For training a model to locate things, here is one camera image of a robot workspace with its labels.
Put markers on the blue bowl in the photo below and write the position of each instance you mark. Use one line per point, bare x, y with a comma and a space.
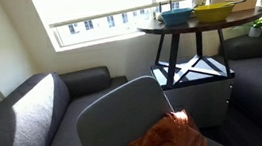
176, 16

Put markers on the yellow bowl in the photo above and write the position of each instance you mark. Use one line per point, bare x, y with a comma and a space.
213, 13

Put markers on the cardboard box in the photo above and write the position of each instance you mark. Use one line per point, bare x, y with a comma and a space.
246, 4

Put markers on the round dark wooden table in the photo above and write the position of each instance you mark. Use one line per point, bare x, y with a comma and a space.
194, 26

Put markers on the grey chair backrest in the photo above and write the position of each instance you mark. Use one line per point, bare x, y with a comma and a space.
125, 114

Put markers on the orange crumpled cloth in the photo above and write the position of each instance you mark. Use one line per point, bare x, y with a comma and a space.
174, 129

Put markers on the dark grey left sofa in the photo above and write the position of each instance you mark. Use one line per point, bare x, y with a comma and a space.
43, 110

